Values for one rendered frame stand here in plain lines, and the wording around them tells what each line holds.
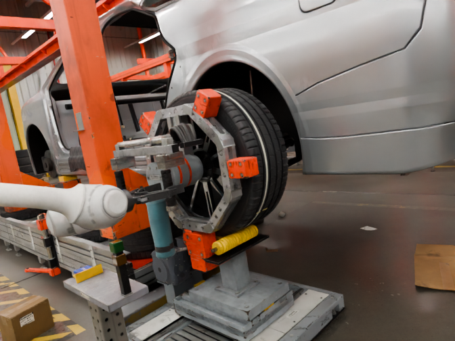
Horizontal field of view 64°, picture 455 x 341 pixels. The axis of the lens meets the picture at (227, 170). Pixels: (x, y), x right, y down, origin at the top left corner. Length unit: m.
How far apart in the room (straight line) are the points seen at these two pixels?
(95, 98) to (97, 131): 0.16
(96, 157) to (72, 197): 0.96
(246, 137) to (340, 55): 0.47
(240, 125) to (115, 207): 0.65
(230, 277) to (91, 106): 1.06
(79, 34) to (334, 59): 1.19
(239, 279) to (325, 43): 1.10
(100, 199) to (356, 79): 0.99
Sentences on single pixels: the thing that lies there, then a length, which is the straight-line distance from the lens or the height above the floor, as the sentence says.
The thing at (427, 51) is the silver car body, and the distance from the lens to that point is 1.40.
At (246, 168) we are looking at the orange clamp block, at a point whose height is 0.85.
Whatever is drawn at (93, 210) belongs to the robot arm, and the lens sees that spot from 0.94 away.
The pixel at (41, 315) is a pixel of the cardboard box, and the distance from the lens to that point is 2.48.
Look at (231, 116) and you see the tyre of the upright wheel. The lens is 1.42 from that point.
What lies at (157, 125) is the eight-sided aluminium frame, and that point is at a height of 1.06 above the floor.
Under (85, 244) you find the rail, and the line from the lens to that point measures 2.57.
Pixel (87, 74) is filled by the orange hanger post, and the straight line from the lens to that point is 1.94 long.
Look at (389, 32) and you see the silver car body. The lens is 1.42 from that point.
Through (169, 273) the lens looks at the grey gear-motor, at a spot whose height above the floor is 0.31.
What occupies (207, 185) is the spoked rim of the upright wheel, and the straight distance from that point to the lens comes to 1.62.
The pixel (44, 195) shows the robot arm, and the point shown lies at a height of 0.93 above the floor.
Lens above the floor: 1.04
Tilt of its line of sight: 8 degrees down
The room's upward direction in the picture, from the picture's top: 9 degrees counter-clockwise
